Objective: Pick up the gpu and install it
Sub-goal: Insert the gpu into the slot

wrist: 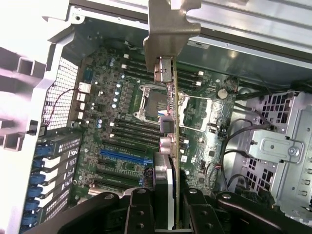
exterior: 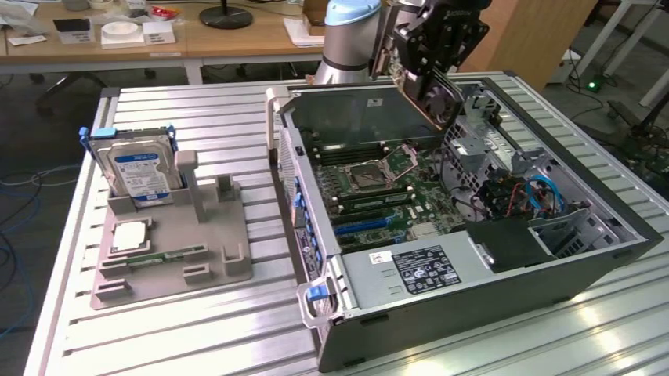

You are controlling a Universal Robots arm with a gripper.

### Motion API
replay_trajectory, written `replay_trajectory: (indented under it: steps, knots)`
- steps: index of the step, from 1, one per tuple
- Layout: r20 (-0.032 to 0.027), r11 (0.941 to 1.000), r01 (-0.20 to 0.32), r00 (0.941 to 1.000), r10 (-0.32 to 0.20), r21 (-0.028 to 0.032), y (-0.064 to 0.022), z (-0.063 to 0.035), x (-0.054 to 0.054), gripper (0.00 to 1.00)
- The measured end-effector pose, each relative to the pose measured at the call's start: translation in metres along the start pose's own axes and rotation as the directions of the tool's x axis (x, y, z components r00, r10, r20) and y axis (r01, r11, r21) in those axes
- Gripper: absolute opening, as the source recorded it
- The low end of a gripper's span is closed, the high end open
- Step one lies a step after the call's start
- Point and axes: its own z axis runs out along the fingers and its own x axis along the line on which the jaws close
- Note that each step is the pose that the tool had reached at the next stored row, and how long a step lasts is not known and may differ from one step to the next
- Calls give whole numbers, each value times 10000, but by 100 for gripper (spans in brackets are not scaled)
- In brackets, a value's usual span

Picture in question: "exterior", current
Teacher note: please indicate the white paper tag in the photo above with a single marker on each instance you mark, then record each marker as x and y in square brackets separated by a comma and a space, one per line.
[25, 40]

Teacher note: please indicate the device with green light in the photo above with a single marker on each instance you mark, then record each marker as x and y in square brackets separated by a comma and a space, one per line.
[593, 85]

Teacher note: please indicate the small white labelled box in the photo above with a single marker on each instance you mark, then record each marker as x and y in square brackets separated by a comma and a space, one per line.
[158, 33]

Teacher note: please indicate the stack of white papers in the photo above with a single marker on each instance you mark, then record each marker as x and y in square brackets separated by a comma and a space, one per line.
[303, 33]

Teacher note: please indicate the hard disk in blue caddy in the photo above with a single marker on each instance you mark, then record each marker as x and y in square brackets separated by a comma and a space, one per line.
[138, 172]

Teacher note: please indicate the wooden desk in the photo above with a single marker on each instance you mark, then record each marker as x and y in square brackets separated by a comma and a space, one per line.
[219, 43]

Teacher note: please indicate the metal socket cover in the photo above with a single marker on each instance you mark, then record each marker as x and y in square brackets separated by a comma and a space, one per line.
[401, 156]

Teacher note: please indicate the metal disk bay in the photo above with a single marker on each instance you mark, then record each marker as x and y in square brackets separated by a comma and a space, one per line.
[473, 156]

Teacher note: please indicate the grey parts rack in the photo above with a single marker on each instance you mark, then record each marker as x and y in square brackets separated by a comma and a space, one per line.
[167, 235]

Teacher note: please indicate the red packet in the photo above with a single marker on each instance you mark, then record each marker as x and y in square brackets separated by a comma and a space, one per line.
[163, 12]

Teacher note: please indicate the blue expansion slot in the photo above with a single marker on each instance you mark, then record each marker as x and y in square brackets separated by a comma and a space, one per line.
[363, 227]

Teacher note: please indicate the CPU socket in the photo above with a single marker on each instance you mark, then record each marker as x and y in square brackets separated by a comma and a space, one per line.
[369, 175]

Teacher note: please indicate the grey power supply unit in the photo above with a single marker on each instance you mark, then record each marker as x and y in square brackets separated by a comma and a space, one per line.
[366, 282]

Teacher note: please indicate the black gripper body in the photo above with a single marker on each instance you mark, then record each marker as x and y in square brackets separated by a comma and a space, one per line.
[459, 11]

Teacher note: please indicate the white box with tape roll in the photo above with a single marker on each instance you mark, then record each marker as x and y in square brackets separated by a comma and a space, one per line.
[122, 34]

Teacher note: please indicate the white table frame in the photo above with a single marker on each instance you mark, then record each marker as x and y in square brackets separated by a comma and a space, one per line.
[617, 35]

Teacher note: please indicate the green RAM stick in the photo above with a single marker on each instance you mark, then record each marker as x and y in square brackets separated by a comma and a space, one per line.
[156, 259]

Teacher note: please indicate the black plastic shroud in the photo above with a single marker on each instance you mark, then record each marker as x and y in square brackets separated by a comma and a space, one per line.
[506, 243]

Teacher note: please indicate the green motherboard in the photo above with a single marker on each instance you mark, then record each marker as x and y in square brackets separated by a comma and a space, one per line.
[423, 196]

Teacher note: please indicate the wooden cabinet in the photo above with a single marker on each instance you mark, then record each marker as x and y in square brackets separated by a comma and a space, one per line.
[533, 39]

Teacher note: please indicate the white box with black top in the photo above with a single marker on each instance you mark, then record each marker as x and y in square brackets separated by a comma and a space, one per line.
[74, 31]

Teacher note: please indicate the open black PC case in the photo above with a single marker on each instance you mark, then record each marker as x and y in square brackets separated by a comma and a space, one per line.
[470, 313]

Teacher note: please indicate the black round lamp base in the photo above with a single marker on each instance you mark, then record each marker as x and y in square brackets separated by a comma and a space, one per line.
[226, 17]

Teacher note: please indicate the graphics card with fan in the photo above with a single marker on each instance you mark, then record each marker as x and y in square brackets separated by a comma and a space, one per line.
[439, 105]

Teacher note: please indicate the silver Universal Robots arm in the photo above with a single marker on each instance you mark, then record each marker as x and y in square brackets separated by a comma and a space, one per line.
[345, 43]

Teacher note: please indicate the silver CPU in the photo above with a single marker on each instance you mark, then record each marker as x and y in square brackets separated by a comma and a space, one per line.
[130, 237]

